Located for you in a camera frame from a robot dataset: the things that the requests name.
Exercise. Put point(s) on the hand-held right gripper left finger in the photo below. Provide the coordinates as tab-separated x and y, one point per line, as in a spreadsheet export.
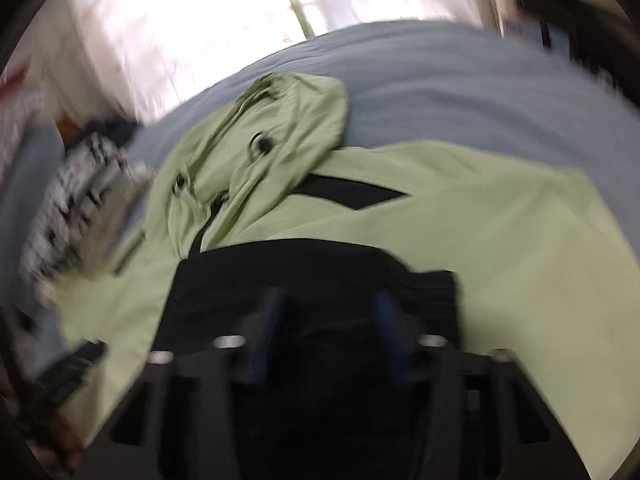
267	340

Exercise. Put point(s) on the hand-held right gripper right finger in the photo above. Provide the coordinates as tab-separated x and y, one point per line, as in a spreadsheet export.
395	345

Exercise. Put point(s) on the green and black hooded jacket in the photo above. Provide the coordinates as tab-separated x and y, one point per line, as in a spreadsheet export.
500	210

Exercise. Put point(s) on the folded black and white clothes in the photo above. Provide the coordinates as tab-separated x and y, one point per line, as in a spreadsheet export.
65	200

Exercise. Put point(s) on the blue-grey bed blanket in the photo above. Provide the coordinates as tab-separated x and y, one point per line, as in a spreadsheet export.
450	85

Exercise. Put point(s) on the white sheer curtain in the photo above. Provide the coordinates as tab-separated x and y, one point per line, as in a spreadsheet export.
200	35

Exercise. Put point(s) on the wooden shelf unit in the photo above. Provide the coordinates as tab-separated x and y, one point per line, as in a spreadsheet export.
500	5

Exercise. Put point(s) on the black bag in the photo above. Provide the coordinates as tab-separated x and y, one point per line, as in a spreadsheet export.
590	30

